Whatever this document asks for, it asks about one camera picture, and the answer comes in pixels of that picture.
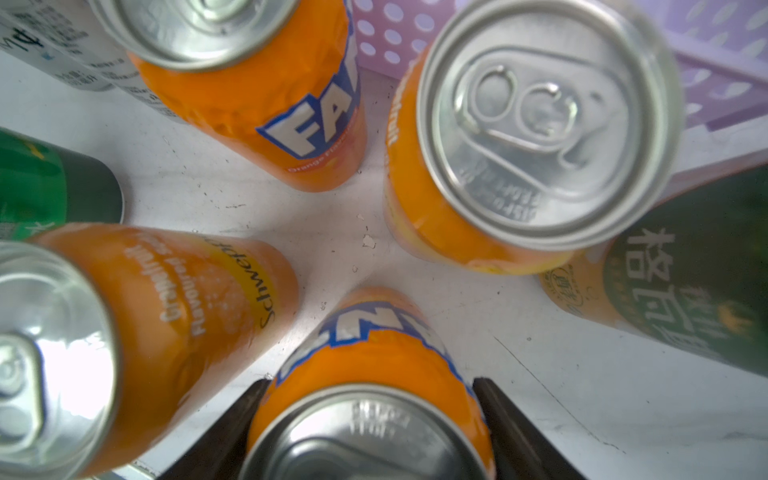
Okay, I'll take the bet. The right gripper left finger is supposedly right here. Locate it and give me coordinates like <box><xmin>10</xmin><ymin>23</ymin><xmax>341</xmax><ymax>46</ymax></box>
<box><xmin>159</xmin><ymin>379</ymin><xmax>271</xmax><ymax>480</ymax></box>

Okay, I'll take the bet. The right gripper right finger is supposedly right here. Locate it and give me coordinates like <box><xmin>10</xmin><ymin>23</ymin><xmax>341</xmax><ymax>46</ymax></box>
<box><xmin>472</xmin><ymin>377</ymin><xmax>585</xmax><ymax>480</ymax></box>

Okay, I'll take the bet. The orange Fanta can back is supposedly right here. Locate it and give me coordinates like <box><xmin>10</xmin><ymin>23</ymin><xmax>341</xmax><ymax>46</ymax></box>
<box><xmin>239</xmin><ymin>287</ymin><xmax>497</xmax><ymax>479</ymax></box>

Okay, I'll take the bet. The orange fanta can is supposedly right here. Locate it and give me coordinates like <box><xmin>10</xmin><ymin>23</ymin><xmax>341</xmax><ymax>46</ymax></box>
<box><xmin>91</xmin><ymin>0</ymin><xmax>367</xmax><ymax>192</ymax></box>
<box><xmin>239</xmin><ymin>287</ymin><xmax>497</xmax><ymax>479</ymax></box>

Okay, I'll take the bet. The green gold-top can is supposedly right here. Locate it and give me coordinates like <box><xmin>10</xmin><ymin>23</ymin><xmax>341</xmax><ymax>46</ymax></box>
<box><xmin>539</xmin><ymin>165</ymin><xmax>767</xmax><ymax>376</ymax></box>

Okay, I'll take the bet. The green Sprite can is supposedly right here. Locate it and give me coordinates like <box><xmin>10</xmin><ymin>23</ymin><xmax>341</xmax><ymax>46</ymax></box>
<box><xmin>1</xmin><ymin>129</ymin><xmax>124</xmax><ymax>241</ymax></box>

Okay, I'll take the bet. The orange Schweppes can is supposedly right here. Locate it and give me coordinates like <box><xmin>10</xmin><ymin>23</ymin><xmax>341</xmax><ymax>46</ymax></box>
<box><xmin>384</xmin><ymin>1</ymin><xmax>685</xmax><ymax>275</ymax></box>

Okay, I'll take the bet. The orange Fanta can front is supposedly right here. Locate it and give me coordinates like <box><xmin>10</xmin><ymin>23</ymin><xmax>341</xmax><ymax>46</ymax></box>
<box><xmin>91</xmin><ymin>0</ymin><xmax>367</xmax><ymax>192</ymax></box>

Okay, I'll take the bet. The tall silver can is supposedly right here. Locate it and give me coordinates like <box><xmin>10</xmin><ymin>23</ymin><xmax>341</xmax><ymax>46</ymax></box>
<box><xmin>0</xmin><ymin>0</ymin><xmax>187</xmax><ymax>124</ymax></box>

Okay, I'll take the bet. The purple plastic basket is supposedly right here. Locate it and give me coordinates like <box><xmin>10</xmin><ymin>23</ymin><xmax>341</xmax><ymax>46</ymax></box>
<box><xmin>350</xmin><ymin>0</ymin><xmax>768</xmax><ymax>199</ymax></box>

